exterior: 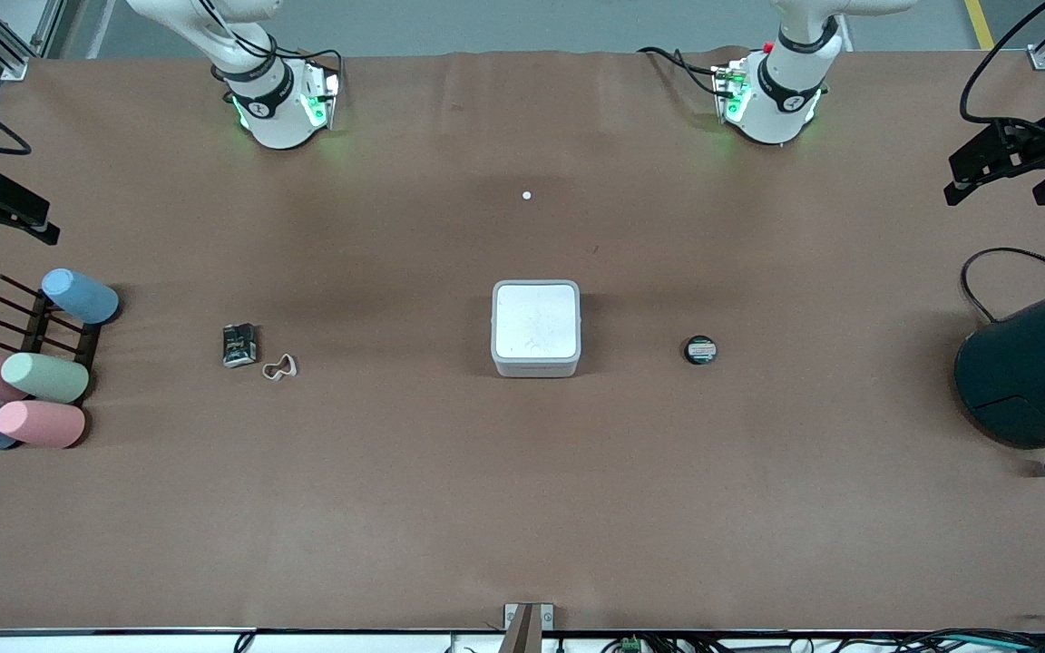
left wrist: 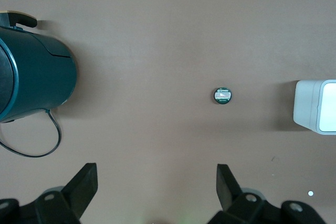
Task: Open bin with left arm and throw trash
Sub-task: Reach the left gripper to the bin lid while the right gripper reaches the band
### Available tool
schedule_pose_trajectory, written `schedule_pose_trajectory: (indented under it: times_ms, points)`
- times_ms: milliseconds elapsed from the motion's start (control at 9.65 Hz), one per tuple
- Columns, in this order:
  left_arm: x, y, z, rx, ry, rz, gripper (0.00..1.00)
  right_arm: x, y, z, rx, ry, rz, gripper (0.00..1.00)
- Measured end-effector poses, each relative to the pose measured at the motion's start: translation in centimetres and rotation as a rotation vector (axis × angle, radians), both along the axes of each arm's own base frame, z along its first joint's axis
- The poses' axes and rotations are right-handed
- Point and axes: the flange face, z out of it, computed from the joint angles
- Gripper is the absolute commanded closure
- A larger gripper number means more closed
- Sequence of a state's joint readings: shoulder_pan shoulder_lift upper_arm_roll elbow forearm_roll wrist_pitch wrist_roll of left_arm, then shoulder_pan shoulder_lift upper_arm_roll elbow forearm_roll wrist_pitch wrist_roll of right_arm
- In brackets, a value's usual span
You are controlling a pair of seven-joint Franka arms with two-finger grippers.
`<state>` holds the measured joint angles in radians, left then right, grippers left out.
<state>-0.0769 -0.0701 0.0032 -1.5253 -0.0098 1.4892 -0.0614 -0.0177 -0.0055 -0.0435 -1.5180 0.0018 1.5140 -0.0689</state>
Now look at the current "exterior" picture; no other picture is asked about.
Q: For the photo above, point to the brown table cover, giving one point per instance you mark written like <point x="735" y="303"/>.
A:
<point x="522" y="499"/>

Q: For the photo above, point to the light green plastic cup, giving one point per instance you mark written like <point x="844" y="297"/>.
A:
<point x="44" y="377"/>

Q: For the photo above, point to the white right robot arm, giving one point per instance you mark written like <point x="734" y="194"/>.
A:
<point x="273" y="100"/>

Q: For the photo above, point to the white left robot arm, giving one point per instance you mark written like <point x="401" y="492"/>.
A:
<point x="781" y="91"/>

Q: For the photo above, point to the dark green tape roll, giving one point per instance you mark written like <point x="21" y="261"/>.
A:
<point x="700" y="350"/>

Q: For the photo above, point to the white square lidded bin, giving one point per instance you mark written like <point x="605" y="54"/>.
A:
<point x="535" y="326"/>

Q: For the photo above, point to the black pronged cup rack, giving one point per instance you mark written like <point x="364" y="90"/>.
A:
<point x="35" y="328"/>

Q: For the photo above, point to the silver bracket with post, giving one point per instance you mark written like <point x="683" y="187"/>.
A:
<point x="527" y="628"/>

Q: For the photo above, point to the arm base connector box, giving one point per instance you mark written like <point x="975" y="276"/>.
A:
<point x="318" y="98"/>
<point x="731" y="91"/>

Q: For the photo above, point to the dark teal cylindrical container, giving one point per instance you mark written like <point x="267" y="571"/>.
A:
<point x="1030" y="372"/>

